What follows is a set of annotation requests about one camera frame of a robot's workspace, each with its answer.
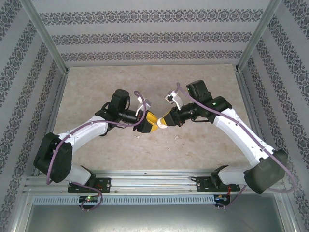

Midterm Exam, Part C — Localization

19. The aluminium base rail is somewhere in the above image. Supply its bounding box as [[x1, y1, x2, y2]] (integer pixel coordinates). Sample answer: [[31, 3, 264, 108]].
[[23, 170, 285, 194]]

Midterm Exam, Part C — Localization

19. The right controller circuit board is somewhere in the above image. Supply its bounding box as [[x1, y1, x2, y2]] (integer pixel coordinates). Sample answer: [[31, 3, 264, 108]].
[[214, 194, 231, 203]]

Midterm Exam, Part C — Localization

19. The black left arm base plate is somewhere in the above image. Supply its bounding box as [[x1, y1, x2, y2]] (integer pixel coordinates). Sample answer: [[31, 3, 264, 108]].
[[67, 177, 112, 194]]

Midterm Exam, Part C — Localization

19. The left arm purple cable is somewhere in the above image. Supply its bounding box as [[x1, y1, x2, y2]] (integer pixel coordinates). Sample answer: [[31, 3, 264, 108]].
[[45, 90, 148, 211]]

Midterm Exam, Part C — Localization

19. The left controller circuit board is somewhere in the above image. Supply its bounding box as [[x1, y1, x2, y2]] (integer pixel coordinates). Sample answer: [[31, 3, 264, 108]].
[[79, 195, 100, 203]]

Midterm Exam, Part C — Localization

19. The grey slotted cable duct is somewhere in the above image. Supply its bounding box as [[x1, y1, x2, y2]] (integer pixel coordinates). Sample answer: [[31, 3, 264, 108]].
[[32, 195, 231, 205]]

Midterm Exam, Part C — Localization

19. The aluminium frame post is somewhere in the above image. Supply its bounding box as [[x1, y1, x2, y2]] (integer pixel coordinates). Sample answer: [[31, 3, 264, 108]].
[[18, 0, 70, 73], [236, 0, 282, 71]]

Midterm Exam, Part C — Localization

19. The aluminium table side rail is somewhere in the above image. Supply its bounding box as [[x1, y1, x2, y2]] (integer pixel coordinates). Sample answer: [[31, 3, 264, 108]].
[[235, 69, 276, 174]]

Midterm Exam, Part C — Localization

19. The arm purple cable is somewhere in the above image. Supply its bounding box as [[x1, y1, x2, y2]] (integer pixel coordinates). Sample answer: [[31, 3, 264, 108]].
[[176, 82, 298, 211], [45, 90, 148, 211]]

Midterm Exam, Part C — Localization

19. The controller circuit board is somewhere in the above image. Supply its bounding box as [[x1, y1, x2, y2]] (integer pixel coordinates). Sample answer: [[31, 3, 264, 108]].
[[214, 194, 231, 203], [79, 195, 100, 203]]

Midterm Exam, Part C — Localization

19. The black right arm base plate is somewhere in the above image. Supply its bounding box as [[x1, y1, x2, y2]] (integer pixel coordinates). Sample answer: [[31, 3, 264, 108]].
[[196, 176, 241, 193]]

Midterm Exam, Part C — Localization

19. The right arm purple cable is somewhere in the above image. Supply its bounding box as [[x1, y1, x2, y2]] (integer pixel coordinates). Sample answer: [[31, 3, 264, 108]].
[[176, 82, 298, 211]]

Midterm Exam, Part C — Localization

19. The grey metal sheet panel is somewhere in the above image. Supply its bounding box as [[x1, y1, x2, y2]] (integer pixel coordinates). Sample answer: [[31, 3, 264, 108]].
[[14, 204, 297, 232]]

